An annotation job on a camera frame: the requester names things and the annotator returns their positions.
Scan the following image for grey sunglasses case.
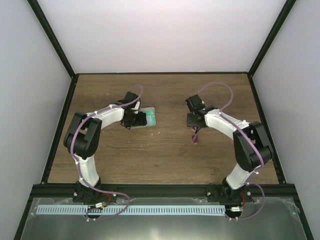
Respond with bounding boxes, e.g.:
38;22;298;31
132;107;157;129

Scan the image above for pink sunglasses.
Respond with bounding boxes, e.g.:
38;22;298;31
191;127;199;145

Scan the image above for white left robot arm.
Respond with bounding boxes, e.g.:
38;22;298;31
63;100;156;202

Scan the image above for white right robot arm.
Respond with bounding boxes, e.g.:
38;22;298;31
186;106;274;202

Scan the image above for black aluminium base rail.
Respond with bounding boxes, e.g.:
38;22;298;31
32;183;298;203

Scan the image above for black enclosure frame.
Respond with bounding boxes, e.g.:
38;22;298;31
12;0;315;240

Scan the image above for light blue slotted cable duct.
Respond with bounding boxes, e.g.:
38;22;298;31
36;204;226;216

